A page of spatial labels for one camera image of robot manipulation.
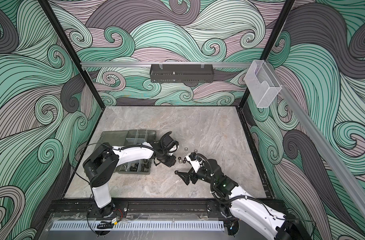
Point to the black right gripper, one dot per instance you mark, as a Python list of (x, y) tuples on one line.
[(192, 174)]

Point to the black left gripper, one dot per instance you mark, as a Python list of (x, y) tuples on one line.
[(172, 162)]

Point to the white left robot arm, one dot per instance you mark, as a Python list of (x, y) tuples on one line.
[(100, 165)]

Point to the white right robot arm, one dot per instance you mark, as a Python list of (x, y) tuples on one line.
[(235, 204)]

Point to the green plastic organizer box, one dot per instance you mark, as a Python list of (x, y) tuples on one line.
[(126, 138)]

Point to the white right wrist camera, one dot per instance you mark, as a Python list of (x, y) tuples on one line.
[(195, 161)]

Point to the aluminium wall rail back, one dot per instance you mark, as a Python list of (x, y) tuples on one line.
[(128, 64)]

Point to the aluminium wall rail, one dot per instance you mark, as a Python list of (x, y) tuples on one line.
[(294, 95), (128, 64)]

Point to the clear plastic wall bin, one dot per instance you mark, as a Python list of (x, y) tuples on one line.
[(262, 82)]

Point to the white slotted cable duct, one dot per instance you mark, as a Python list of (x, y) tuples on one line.
[(141, 226)]

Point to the aluminium wall rail right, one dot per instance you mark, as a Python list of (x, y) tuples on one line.
[(294, 95)]

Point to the black corner frame post left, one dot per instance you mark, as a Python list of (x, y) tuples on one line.
[(70, 50)]

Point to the black corner frame post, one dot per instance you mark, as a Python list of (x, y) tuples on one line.
[(277, 28), (70, 50)]

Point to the black corner frame post right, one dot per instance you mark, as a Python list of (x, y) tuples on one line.
[(277, 28)]

